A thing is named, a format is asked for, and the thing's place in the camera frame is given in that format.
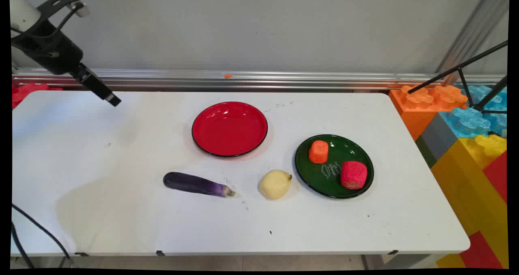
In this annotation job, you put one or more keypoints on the black tripod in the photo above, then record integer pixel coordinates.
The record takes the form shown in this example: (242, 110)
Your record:
(466, 78)

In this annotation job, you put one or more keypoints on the grey giant building block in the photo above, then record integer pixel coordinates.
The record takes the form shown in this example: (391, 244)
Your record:
(438, 139)

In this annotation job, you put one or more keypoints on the blue giant building block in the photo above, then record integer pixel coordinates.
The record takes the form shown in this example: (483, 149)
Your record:
(472, 119)

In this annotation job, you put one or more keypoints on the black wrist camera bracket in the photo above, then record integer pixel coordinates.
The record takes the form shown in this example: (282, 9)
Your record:
(61, 0)

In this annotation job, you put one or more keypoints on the red toy fruit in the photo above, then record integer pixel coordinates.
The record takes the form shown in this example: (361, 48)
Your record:
(353, 175)

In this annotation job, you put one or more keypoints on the slanted aluminium post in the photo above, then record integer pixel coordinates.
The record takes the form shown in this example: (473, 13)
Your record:
(472, 31)

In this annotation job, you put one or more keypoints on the red round plate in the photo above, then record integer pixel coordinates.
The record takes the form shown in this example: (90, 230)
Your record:
(229, 129)

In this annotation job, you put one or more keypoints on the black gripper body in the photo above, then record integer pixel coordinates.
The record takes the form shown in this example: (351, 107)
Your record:
(54, 52)

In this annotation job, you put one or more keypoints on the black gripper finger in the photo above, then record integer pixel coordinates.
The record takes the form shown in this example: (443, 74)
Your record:
(94, 87)
(99, 83)

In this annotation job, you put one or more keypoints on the red giant building block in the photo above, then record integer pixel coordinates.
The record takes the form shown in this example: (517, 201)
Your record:
(498, 175)
(482, 252)

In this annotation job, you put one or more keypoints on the orange toy carrot piece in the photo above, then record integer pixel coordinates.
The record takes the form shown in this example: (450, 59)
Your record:
(318, 152)

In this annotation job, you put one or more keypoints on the yellow giant building block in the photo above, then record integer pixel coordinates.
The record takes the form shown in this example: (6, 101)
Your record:
(466, 185)

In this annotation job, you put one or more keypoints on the dark green round plate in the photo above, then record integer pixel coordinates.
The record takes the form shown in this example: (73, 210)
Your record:
(330, 173)

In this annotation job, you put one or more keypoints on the purple toy eggplant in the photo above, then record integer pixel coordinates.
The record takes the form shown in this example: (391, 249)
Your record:
(194, 183)

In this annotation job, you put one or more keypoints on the horizontal aluminium rail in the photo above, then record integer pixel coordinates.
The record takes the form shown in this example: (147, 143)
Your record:
(259, 80)

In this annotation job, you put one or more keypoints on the pale yellow toy pear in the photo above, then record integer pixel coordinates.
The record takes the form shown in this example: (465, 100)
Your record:
(275, 184)

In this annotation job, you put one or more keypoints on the orange giant building block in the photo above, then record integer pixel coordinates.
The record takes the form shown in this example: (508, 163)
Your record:
(419, 104)

